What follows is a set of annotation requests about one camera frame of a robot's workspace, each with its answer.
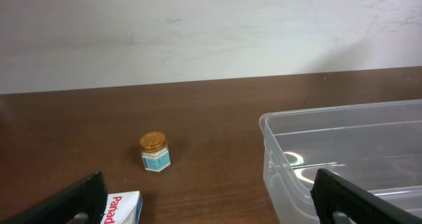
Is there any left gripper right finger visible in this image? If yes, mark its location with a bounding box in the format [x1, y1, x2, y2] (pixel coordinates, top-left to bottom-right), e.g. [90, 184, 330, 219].
[311, 169, 421, 224]

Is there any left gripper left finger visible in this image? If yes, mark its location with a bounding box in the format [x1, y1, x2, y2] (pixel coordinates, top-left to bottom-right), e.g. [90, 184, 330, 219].
[2, 171, 108, 224]

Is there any clear plastic container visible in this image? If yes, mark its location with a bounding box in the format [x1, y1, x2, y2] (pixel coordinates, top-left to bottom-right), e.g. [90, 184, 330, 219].
[259, 99, 421, 223]

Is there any white Panadol box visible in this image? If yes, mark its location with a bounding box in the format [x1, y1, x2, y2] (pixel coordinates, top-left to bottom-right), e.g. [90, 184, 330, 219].
[100, 191, 143, 224]

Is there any small jar gold lid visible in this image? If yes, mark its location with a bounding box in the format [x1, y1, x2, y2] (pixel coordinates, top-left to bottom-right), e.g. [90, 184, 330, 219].
[139, 131, 171, 173]

